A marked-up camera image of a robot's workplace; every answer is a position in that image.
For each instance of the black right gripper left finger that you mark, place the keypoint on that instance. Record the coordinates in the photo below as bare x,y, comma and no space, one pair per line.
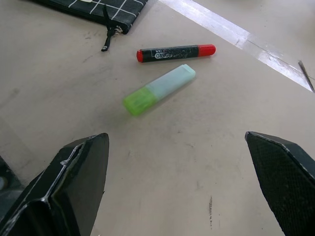
66,191

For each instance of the green highlighter pen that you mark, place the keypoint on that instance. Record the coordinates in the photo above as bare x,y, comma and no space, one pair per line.
160,89

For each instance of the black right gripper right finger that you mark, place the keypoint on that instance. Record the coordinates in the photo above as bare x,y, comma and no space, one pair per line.
283,182

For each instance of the red and black marker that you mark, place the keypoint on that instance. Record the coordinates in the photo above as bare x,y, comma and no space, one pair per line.
176,52

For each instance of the silver tape strip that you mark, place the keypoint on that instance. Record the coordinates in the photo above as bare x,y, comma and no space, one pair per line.
246,39

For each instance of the black grid pencil case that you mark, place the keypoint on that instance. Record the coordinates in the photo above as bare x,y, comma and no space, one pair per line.
98,11

